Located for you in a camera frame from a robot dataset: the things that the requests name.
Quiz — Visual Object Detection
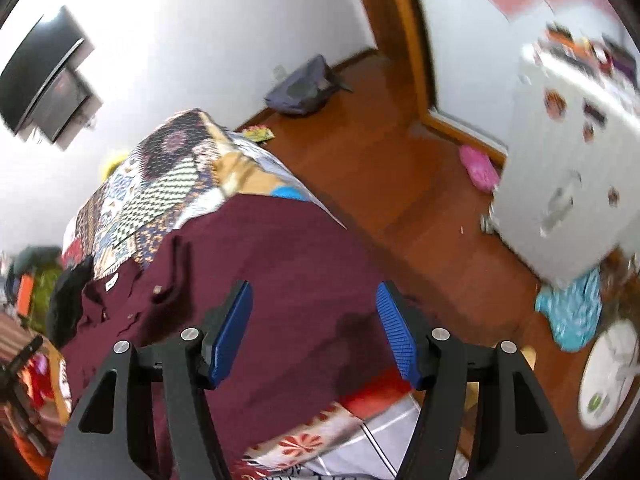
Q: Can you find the colourful flat packet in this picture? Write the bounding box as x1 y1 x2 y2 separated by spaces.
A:
242 124 276 143

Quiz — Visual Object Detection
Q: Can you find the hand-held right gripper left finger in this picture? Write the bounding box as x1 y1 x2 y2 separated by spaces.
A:
48 280 254 480

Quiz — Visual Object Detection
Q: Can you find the red plush toy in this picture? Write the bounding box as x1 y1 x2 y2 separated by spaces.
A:
22 355 68 411

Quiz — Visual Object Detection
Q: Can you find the patchwork bedsheet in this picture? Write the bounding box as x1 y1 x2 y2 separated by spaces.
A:
62 108 346 281

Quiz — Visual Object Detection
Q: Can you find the wooden door frame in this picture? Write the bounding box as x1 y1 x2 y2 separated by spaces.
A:
347 0 508 168

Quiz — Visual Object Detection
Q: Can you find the grey bag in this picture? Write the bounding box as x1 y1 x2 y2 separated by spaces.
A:
264 55 353 117

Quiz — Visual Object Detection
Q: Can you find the white red floral sheet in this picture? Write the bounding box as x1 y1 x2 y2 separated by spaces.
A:
242 385 426 480

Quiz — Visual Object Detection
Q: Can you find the black stand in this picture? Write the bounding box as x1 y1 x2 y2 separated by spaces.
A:
0 336 45 411

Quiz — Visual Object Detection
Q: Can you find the black wall television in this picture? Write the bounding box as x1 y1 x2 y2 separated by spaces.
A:
0 6 96 133

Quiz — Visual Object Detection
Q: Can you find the pink slipper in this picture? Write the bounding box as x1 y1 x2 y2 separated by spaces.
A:
459 145 501 192

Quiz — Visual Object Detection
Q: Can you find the black cloth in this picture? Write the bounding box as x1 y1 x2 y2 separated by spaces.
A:
46 256 96 348

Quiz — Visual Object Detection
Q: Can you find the teal patterned cloth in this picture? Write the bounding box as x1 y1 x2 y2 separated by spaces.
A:
535 266 603 352

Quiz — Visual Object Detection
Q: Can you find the maroon shirt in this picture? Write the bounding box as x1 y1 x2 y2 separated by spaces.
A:
62 195 441 480

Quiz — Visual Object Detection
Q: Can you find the white refrigerator with stickers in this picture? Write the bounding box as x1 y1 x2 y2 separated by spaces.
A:
487 35 640 288

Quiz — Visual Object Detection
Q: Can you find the orange box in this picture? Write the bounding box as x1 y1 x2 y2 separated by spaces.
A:
15 274 33 318

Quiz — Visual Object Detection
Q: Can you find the small black wall monitor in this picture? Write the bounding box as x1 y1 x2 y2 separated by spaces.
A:
30 67 103 151

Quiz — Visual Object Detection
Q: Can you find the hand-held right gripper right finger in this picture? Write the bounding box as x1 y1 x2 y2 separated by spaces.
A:
376 280 576 480

